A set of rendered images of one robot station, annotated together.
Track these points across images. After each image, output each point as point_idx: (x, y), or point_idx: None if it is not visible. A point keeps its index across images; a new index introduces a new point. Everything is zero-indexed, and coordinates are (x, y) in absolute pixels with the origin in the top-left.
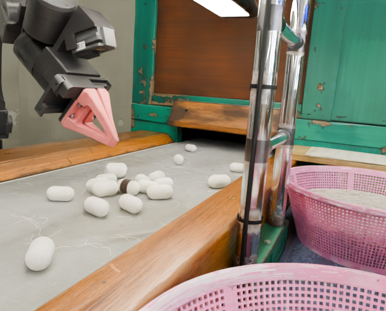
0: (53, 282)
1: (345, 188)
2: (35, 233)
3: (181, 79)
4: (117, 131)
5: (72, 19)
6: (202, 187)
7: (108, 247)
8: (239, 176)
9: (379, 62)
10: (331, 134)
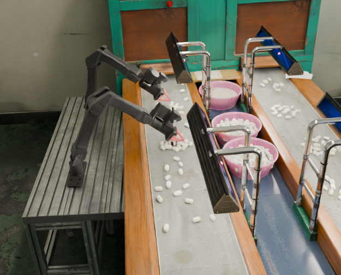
0: None
1: (210, 88)
2: (176, 124)
3: (137, 54)
4: (33, 60)
5: (159, 77)
6: (183, 102)
7: None
8: (184, 93)
9: (210, 41)
10: (198, 66)
